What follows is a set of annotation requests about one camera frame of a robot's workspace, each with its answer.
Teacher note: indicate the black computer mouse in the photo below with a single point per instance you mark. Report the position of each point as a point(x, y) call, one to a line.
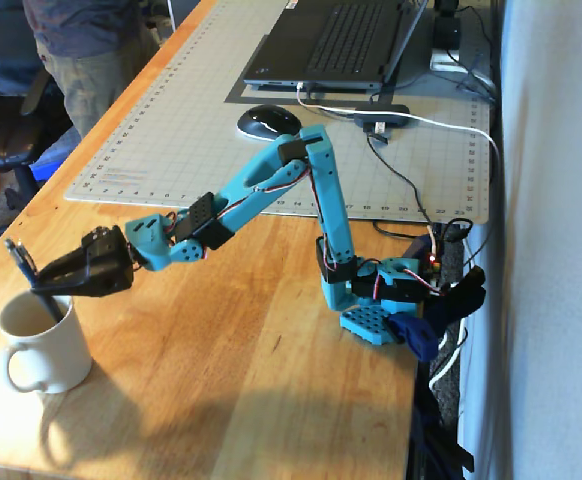
point(270, 122)

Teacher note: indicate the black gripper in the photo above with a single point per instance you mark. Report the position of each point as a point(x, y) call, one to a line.
point(105, 266)

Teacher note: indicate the black usb hub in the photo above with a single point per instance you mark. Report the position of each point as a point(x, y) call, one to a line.
point(381, 115)

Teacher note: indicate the white ceramic mug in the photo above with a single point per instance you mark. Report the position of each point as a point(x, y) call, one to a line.
point(56, 350)

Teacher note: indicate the black device on white base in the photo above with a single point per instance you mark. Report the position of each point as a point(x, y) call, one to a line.
point(446, 35)

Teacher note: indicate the blue pen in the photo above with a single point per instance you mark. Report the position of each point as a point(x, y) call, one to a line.
point(23, 262)

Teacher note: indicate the grey gridded cutting mat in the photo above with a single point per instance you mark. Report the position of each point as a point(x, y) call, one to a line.
point(181, 150)

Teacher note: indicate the blue table clamp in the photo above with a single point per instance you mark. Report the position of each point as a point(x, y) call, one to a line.
point(416, 335)

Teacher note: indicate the black office chair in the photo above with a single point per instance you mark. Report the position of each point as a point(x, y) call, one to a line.
point(1, 135)

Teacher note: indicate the person in khaki trousers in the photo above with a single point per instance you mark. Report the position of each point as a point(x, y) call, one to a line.
point(96, 65)

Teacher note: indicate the dark grey laptop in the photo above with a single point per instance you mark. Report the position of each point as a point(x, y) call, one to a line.
point(341, 45)

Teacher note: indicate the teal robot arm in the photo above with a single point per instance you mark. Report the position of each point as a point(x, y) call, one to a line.
point(328, 200)

